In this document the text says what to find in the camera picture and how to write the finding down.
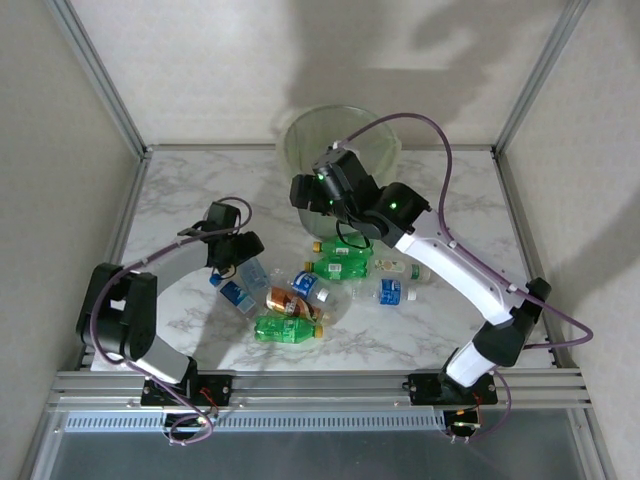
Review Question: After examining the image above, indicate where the green bottle yellow cap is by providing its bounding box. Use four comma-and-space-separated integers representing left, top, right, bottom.
254, 313, 325, 346
303, 254, 371, 282
312, 237, 377, 260

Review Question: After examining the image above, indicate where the blue label bottle white cap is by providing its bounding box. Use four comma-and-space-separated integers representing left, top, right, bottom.
291, 269, 332, 304
352, 278, 419, 307

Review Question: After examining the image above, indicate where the aluminium frame post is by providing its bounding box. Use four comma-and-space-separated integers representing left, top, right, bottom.
44, 0, 151, 157
492, 0, 594, 156

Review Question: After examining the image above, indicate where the aluminium table edge rail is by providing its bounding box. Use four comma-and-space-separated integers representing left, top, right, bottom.
144, 143, 496, 153
77, 149, 154, 371
492, 149, 584, 371

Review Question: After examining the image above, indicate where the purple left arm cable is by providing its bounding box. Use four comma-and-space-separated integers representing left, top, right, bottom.
89, 196, 254, 446

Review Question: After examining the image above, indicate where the wide aluminium mounting rail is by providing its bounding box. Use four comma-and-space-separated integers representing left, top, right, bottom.
47, 367, 594, 416

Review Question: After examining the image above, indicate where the control board with green light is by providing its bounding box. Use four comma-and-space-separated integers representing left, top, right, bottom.
164, 412, 219, 434
443, 408, 484, 434

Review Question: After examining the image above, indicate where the slotted grey cable duct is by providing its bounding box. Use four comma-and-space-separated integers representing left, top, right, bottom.
62, 412, 446, 434

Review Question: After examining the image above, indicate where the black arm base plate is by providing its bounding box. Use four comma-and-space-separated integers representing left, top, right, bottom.
139, 372, 236, 407
407, 372, 499, 406

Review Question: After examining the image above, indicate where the large clear bottle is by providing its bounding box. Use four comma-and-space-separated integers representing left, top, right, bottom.
319, 287, 354, 326

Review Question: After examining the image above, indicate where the grey metal lower panel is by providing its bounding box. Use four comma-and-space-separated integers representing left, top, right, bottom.
47, 409, 589, 480

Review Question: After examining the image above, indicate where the metal mesh waste bin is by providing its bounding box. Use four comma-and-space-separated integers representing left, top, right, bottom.
284, 103, 401, 239

